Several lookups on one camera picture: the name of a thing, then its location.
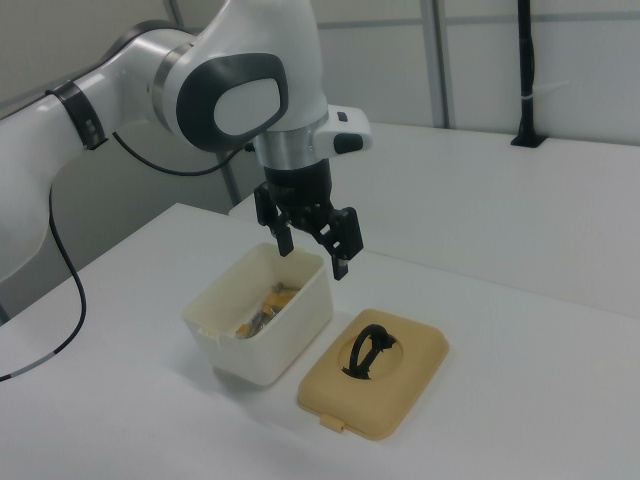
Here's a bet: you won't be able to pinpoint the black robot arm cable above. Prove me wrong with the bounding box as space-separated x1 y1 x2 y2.
0 130 251 384

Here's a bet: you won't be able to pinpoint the tan lid with black handle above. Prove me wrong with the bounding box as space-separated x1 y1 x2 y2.
296 308 451 443

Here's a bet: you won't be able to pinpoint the yellow and grey small tools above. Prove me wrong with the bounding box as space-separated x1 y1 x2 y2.
233 282 302 341

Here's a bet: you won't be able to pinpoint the grey partition post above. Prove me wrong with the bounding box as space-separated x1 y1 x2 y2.
422 0 454 129
224 149 247 209

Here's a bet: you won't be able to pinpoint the black pole with base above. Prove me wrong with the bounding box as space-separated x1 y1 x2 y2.
509 0 548 149

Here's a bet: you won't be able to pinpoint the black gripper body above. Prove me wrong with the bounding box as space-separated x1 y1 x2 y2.
262 159 336 227

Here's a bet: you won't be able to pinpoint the white plastic tool case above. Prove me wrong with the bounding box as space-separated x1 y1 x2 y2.
180 242 335 389

